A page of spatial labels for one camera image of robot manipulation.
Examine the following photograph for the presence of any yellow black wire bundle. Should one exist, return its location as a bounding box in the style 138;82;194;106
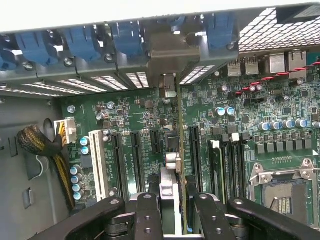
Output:
16;124;76;212

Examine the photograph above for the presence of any red black twisted wire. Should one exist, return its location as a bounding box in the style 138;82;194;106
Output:
234;61;320;96

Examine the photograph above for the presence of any open PC case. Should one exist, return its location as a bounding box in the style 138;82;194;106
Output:
0;2;320;240

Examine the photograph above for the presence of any CPU socket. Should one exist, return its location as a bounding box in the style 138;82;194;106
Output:
248;158;320;226

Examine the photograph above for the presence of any blue slot latch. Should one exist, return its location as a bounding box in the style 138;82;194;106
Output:
0;48;13;71
14;31;60;66
171;16;186;34
206;12;237;52
111;21;145;55
63;26;105;60

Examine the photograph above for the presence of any long black expansion slot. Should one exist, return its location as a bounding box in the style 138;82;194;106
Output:
129;131;146;195
111;132;129;200
189;125;203;187

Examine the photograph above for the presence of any white power connector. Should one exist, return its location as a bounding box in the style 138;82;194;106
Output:
53;118;77;145

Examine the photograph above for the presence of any white expansion slot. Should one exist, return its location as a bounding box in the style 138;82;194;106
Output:
88;129;111;202

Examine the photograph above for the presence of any short black expansion slot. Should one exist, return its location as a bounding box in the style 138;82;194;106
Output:
149;129;162;155

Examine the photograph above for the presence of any green motherboard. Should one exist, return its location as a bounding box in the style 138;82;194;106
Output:
58;51;320;226

